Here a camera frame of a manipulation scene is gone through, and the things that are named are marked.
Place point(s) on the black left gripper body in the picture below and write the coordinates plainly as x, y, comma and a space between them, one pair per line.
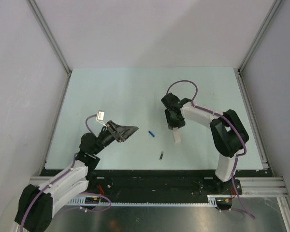
110, 136

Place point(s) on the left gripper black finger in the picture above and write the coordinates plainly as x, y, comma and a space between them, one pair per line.
126, 133
118, 127

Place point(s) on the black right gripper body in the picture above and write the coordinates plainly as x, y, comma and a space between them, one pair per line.
176, 122

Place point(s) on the white remote control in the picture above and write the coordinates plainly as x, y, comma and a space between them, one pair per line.
176, 134

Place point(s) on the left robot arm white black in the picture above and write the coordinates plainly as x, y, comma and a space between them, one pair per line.
39, 204

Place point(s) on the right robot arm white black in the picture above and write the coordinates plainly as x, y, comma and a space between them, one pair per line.
228, 132

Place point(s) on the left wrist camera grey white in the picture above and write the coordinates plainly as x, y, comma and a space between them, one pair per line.
100, 117

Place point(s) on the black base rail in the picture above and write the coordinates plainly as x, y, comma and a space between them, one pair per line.
152, 186

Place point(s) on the left aluminium frame post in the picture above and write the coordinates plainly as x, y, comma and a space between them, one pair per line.
48, 34

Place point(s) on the aluminium frame post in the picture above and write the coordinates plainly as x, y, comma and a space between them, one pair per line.
48, 34
269, 18

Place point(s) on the right aluminium frame post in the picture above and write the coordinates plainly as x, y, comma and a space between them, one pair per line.
269, 18

